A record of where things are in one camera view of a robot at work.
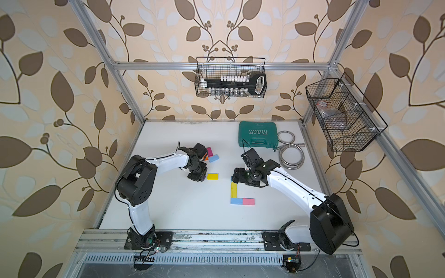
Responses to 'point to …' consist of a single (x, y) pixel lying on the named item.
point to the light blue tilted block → (214, 158)
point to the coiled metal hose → (283, 144)
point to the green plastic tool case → (258, 134)
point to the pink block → (248, 201)
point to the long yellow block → (233, 190)
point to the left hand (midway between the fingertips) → (206, 172)
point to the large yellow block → (212, 176)
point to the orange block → (207, 158)
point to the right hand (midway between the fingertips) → (239, 179)
